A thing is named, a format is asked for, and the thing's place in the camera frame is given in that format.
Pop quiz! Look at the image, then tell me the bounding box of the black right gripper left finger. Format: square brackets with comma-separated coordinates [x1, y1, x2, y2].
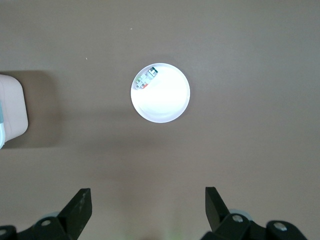
[32, 187, 94, 240]

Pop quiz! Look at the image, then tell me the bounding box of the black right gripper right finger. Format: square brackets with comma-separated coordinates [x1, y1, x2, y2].
[203, 186, 252, 240]

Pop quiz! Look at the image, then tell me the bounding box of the pink storage box white lid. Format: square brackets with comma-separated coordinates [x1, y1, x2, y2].
[0, 73, 29, 150]

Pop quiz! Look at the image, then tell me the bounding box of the pink round plate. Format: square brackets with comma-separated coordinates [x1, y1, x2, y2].
[130, 62, 191, 124]

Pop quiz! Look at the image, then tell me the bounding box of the green and white switch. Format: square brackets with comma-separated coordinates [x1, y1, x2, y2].
[134, 67, 159, 91]

